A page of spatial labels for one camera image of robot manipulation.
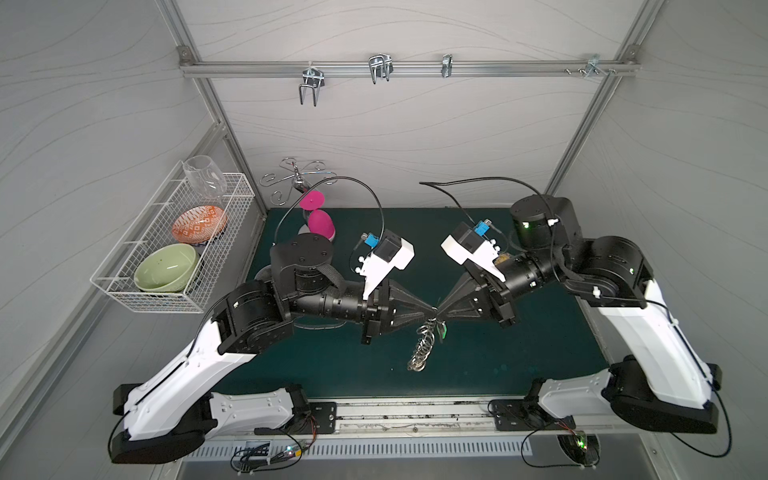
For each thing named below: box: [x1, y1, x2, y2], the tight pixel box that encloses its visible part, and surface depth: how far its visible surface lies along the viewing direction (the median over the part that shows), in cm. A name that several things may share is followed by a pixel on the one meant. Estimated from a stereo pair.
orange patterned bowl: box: [172, 205, 228, 244], surface depth 72 cm
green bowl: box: [134, 244, 199, 292], surface depth 61 cm
